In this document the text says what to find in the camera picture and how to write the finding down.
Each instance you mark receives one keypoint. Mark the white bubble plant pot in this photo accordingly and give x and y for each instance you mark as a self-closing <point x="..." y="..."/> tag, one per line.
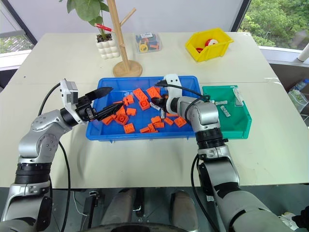
<point x="108" y="49"/>

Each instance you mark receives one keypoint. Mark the blue plastic bin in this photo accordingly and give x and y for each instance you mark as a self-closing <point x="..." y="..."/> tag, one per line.
<point x="113" y="135"/>

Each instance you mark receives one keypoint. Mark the white pipe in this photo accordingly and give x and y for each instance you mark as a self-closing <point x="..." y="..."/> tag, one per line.
<point x="303" y="53"/>

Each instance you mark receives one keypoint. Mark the green leafy plant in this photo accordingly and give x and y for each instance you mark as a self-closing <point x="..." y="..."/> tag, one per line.
<point x="85" y="8"/>

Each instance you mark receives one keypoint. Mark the green plastic bin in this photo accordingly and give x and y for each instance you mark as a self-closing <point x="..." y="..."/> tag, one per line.
<point x="231" y="125"/>

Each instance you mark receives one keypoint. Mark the clear box of toys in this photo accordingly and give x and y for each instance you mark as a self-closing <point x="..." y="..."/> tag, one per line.
<point x="147" y="43"/>

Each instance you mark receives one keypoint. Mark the grey metal parts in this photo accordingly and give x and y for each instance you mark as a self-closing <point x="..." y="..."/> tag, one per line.
<point x="238" y="96"/>

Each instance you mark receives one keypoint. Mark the white shoe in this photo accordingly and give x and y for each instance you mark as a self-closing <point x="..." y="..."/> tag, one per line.
<point x="287" y="220"/>

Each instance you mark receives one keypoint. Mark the red and white tape roll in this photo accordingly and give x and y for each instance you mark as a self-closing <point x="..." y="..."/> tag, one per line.
<point x="210" y="43"/>

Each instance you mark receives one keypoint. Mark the black window frame beam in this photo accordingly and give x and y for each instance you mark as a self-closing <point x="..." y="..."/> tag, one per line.
<point x="240" y="14"/>
<point x="21" y="23"/>

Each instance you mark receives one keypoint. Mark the yellow plastic bin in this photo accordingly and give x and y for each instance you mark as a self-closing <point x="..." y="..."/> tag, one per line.
<point x="212" y="52"/>

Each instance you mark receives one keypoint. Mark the wooden mug tree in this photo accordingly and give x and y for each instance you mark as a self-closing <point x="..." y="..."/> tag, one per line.
<point x="127" y="68"/>

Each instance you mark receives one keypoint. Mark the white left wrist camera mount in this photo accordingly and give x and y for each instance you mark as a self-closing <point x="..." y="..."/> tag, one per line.
<point x="68" y="93"/>

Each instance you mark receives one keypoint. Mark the black metal stand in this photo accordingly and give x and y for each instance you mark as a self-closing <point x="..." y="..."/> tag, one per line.
<point x="90" y="210"/>

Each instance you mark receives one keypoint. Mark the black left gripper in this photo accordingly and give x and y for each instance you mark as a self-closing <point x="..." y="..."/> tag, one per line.
<point x="84" y="108"/>

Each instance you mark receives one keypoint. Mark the clear plastic bag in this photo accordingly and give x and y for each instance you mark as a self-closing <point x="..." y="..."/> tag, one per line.
<point x="299" y="96"/>

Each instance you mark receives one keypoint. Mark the grey rounded robot leg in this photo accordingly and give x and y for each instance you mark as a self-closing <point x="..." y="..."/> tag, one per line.
<point x="118" y="207"/>
<point x="183" y="210"/>

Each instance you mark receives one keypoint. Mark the long orange building brick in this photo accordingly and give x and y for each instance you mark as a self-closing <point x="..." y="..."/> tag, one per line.
<point x="140" y="94"/>

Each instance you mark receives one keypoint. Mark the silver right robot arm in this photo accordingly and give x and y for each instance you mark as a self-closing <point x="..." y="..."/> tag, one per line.
<point x="205" y="116"/>

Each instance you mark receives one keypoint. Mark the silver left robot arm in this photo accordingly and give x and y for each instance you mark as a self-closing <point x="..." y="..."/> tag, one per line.
<point x="41" y="142"/>

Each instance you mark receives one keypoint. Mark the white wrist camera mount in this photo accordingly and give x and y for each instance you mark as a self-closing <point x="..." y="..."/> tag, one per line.
<point x="68" y="93"/>
<point x="172" y="83"/>

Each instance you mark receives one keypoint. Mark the red plant tag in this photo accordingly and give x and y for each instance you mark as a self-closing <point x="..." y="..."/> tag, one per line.
<point x="103" y="27"/>

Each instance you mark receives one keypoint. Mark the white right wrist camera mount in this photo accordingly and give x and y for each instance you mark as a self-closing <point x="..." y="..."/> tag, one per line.
<point x="172" y="83"/>

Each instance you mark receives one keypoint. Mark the white AA battery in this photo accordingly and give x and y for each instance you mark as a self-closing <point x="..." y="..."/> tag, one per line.
<point x="162" y="114"/>
<point x="221" y="102"/>
<point x="225" y="111"/>
<point x="154" y="106"/>

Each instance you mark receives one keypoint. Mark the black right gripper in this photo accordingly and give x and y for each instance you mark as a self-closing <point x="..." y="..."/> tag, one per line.
<point x="165" y="104"/>

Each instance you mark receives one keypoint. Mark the dark round robot waist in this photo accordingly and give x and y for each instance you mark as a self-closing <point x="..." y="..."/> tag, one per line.
<point x="132" y="228"/>

